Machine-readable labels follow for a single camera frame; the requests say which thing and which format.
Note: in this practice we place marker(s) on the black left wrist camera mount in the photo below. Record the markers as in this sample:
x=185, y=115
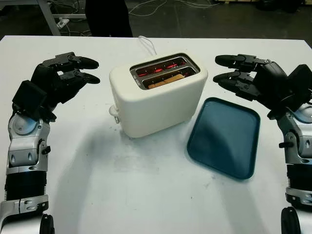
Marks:
x=29, y=98

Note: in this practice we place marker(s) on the person in white sweater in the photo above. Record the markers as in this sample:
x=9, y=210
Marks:
x=109, y=17

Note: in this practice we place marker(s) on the white two-slot toaster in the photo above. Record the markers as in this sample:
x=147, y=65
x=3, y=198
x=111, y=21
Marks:
x=156, y=107

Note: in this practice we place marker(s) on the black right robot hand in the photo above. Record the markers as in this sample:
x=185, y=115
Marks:
x=268, y=80

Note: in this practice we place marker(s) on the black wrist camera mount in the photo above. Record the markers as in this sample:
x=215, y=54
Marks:
x=301, y=83
x=29, y=98

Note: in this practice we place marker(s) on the toast slice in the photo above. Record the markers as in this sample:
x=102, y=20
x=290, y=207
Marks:
x=168, y=80

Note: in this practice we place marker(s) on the white frame desk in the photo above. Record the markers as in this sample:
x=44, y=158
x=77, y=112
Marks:
x=50, y=17

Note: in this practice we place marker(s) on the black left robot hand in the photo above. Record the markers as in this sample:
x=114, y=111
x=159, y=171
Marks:
x=45, y=78

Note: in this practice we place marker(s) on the teal plastic tray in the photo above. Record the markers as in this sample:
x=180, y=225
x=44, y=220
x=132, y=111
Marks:
x=224, y=139

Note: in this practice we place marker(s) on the white power strip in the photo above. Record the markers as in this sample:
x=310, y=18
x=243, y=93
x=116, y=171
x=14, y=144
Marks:
x=62, y=22

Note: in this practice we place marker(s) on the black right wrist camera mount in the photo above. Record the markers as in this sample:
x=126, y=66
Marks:
x=301, y=83

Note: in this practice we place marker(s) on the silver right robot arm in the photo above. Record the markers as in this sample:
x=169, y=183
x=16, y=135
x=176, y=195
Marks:
x=297, y=146

